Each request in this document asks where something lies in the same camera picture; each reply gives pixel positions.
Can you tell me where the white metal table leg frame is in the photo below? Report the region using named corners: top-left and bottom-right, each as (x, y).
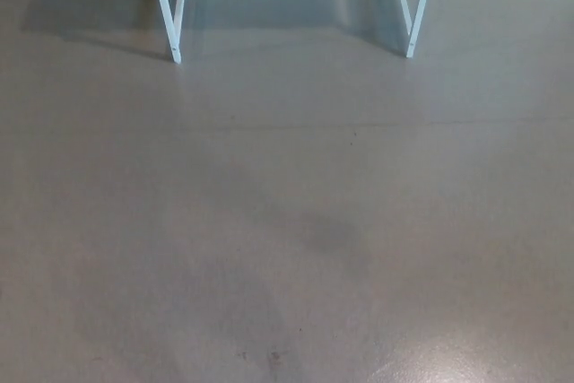
top-left (390, 0), bottom-right (437, 59)
top-left (148, 0), bottom-right (190, 65)

